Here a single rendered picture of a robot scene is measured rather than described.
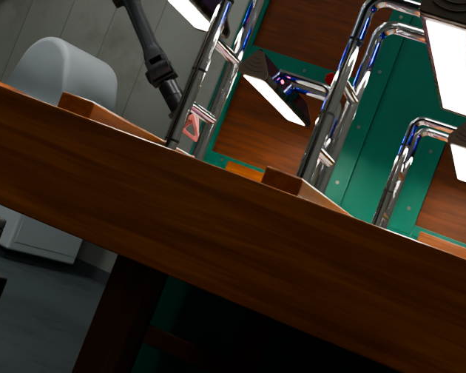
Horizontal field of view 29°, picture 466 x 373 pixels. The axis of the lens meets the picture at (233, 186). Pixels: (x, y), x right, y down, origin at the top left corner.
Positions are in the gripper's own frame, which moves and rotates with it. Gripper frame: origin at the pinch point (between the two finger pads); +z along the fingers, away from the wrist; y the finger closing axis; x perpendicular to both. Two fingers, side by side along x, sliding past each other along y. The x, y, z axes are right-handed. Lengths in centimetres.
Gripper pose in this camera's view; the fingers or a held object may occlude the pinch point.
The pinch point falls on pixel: (196, 138)
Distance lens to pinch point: 271.9
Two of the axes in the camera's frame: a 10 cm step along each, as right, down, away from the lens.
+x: -8.5, 5.1, 1.6
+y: 2.7, 1.5, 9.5
